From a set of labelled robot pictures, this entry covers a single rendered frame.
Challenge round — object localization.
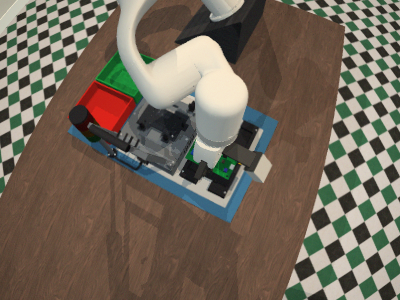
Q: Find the green bin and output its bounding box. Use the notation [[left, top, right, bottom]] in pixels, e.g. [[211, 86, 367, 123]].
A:
[[95, 51, 156, 104]]

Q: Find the red bin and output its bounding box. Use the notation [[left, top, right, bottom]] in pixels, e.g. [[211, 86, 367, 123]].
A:
[[76, 80, 136, 133]]

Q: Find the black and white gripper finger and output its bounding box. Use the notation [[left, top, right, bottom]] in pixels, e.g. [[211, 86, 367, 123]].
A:
[[194, 160, 213, 180]]

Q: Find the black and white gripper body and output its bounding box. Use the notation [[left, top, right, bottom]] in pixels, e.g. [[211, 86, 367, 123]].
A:
[[193, 136, 234, 169]]

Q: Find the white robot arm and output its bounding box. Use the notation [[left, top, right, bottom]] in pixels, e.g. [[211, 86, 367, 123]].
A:
[[117, 0, 272, 183]]

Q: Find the green circuit board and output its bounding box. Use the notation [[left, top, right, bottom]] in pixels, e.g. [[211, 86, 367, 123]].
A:
[[185, 140, 237, 180]]

